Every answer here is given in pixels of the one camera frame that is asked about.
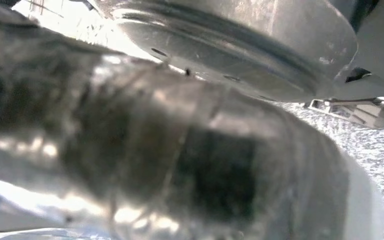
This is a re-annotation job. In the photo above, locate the silver robot leg shell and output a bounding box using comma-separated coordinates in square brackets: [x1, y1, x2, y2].
[90, 0, 359, 104]

